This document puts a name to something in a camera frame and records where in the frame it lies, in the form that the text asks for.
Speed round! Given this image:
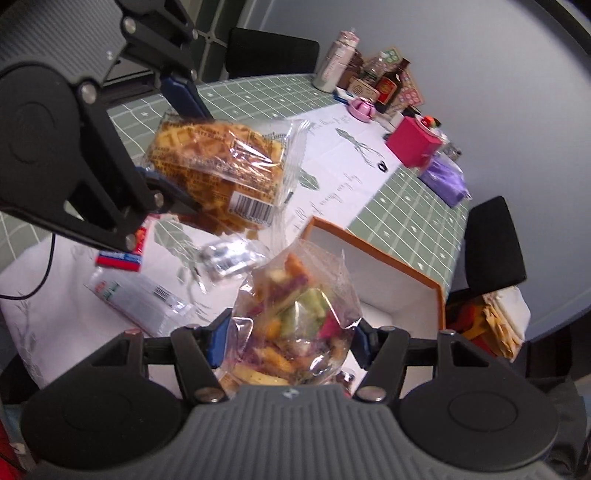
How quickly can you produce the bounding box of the white cloth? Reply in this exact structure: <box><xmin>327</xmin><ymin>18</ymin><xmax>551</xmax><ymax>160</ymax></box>
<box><xmin>485</xmin><ymin>285</ymin><xmax>532</xmax><ymax>343</ymax></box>

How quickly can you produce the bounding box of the white deer print runner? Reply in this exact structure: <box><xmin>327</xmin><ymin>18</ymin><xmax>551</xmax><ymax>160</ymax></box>
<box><xmin>0</xmin><ymin>92</ymin><xmax>408</xmax><ymax>398</ymax></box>

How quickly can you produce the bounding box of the orange cardboard box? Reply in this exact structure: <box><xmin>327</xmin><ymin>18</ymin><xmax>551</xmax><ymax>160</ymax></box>
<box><xmin>298</xmin><ymin>216</ymin><xmax>448</xmax><ymax>370</ymax></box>

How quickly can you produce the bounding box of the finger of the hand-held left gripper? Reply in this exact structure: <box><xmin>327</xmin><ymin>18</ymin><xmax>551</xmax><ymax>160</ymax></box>
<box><xmin>0</xmin><ymin>83</ymin><xmax>201</xmax><ymax>251</ymax></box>
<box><xmin>115</xmin><ymin>0</ymin><xmax>213</xmax><ymax>120</ymax></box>

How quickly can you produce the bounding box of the clear bag of vegetable chips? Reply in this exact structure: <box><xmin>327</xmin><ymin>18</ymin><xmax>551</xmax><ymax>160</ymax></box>
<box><xmin>217</xmin><ymin>240</ymin><xmax>363</xmax><ymax>389</ymax></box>

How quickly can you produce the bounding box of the dark liquor bottle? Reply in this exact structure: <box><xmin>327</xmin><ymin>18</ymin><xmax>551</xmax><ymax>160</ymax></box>
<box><xmin>376</xmin><ymin>58</ymin><xmax>412</xmax><ymax>114</ymax></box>

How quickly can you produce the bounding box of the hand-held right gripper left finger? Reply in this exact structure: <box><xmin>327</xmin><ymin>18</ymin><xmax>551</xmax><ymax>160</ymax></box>
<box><xmin>88</xmin><ymin>308</ymin><xmax>232</xmax><ymax>406</ymax></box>

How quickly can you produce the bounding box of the clear white snack packet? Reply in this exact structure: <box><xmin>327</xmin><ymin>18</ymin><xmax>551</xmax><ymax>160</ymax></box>
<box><xmin>84</xmin><ymin>267</ymin><xmax>197</xmax><ymax>338</ymax></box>

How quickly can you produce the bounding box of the white tumbler bottle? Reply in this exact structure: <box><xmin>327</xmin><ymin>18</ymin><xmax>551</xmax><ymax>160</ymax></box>
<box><xmin>312</xmin><ymin>30</ymin><xmax>361</xmax><ymax>92</ymax></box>

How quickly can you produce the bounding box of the black cable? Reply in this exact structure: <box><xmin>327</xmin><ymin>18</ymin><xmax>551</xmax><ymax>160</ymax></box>
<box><xmin>0</xmin><ymin>231</ymin><xmax>57</xmax><ymax>301</ymax></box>

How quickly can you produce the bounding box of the black chair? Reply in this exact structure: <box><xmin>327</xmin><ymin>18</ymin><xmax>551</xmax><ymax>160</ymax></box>
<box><xmin>464</xmin><ymin>196</ymin><xmax>527</xmax><ymax>294</ymax></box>
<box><xmin>225</xmin><ymin>27</ymin><xmax>321</xmax><ymax>80</ymax></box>

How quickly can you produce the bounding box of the waffle snack pack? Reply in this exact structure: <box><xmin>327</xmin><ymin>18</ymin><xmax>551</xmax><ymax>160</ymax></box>
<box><xmin>141</xmin><ymin>113</ymin><xmax>311</xmax><ymax>241</ymax></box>

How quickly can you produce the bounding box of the purple tissue pack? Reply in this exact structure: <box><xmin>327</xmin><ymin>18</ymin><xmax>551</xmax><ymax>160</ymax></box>
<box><xmin>419</xmin><ymin>152</ymin><xmax>472</xmax><ymax>206</ymax></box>

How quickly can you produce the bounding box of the small beige radio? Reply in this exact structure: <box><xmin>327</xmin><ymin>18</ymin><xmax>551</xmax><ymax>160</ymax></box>
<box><xmin>347</xmin><ymin>76</ymin><xmax>382</xmax><ymax>100</ymax></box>

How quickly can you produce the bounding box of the pink gift box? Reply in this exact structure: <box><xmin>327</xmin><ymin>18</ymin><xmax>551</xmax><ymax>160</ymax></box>
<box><xmin>385</xmin><ymin>115</ymin><xmax>442</xmax><ymax>169</ymax></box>

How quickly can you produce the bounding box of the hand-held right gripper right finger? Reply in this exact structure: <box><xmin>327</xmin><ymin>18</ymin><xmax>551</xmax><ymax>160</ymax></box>
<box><xmin>352</xmin><ymin>318</ymin><xmax>504</xmax><ymax>404</ymax></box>

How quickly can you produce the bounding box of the clear plastic bottle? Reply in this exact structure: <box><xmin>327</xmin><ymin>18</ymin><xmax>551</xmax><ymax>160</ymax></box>
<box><xmin>362</xmin><ymin>52</ymin><xmax>391</xmax><ymax>86</ymax></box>

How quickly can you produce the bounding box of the yellow cloth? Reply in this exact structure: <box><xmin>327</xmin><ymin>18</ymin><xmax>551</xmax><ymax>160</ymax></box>
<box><xmin>479</xmin><ymin>305</ymin><xmax>523</xmax><ymax>361</ymax></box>

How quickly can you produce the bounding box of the glass pane door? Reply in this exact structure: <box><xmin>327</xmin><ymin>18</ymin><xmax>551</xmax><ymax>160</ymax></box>
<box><xmin>185</xmin><ymin>0</ymin><xmax>241</xmax><ymax>86</ymax></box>

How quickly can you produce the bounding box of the pink round container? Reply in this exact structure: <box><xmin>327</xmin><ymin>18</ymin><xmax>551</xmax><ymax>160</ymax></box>
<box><xmin>348</xmin><ymin>97</ymin><xmax>378</xmax><ymax>122</ymax></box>

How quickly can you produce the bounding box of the glossy black snack packet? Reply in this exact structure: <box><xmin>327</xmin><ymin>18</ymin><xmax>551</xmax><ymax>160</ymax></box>
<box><xmin>196</xmin><ymin>237</ymin><xmax>262</xmax><ymax>283</ymax></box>

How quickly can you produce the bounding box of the red snack packet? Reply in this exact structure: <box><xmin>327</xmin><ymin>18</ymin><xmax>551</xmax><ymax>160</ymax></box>
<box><xmin>95</xmin><ymin>217</ymin><xmax>151</xmax><ymax>273</ymax></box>

